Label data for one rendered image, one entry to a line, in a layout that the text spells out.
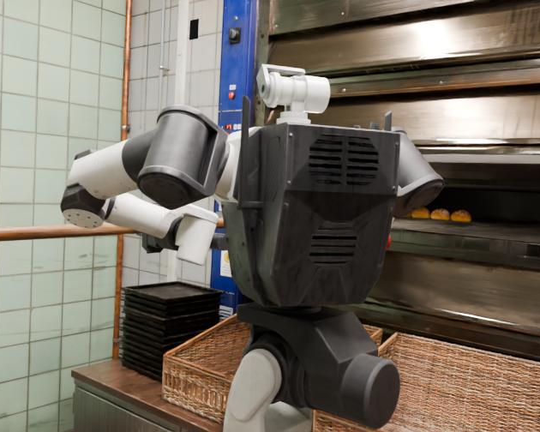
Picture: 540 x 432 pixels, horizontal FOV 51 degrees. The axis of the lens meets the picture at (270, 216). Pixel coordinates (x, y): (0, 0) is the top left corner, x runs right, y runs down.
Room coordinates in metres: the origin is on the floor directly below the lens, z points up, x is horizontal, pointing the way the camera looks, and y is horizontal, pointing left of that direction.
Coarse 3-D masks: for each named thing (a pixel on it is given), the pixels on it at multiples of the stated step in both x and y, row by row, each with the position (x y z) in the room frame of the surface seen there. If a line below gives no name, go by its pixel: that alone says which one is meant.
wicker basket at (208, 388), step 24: (216, 336) 2.04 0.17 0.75; (240, 336) 2.14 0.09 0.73; (168, 360) 1.84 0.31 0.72; (192, 360) 1.95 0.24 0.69; (216, 360) 2.04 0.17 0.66; (240, 360) 2.14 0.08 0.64; (168, 384) 1.84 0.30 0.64; (192, 384) 1.77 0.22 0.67; (216, 384) 1.70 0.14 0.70; (192, 408) 1.76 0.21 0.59; (216, 408) 1.70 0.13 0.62
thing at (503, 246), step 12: (396, 240) 1.88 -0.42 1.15; (408, 240) 1.86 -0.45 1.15; (420, 240) 1.83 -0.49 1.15; (432, 240) 1.80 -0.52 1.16; (444, 240) 1.78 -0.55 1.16; (456, 240) 1.76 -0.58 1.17; (468, 240) 1.73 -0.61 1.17; (480, 240) 1.71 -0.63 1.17; (492, 240) 1.69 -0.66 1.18; (504, 240) 1.67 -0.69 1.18; (516, 240) 1.69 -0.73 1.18; (492, 252) 1.69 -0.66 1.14; (504, 252) 1.66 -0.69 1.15; (516, 252) 1.64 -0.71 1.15; (528, 252) 1.62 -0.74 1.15
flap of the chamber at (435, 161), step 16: (432, 160) 1.66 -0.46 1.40; (448, 160) 1.63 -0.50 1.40; (464, 160) 1.60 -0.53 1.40; (480, 160) 1.57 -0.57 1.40; (496, 160) 1.54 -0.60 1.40; (512, 160) 1.52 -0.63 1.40; (528, 160) 1.49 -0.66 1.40; (448, 176) 1.80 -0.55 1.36; (464, 176) 1.76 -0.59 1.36; (480, 176) 1.72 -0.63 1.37; (496, 176) 1.69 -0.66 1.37; (512, 176) 1.65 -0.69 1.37; (528, 176) 1.62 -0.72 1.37
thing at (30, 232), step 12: (0, 228) 1.16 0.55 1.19; (12, 228) 1.18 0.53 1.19; (24, 228) 1.19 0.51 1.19; (36, 228) 1.21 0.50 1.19; (48, 228) 1.23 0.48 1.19; (60, 228) 1.25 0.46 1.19; (72, 228) 1.28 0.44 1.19; (84, 228) 1.30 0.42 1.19; (96, 228) 1.32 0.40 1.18; (108, 228) 1.35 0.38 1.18; (120, 228) 1.37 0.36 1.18; (216, 228) 1.63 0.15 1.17; (0, 240) 1.16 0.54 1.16; (12, 240) 1.18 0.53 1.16
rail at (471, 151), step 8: (424, 152) 1.68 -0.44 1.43; (432, 152) 1.67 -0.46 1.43; (440, 152) 1.65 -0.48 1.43; (448, 152) 1.63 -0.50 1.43; (456, 152) 1.62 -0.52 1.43; (464, 152) 1.61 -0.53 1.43; (472, 152) 1.59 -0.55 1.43; (480, 152) 1.58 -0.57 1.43; (488, 152) 1.56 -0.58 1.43; (496, 152) 1.55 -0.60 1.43; (504, 152) 1.54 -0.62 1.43; (512, 152) 1.52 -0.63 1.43; (520, 152) 1.51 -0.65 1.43; (528, 152) 1.50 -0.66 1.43; (536, 152) 1.49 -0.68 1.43
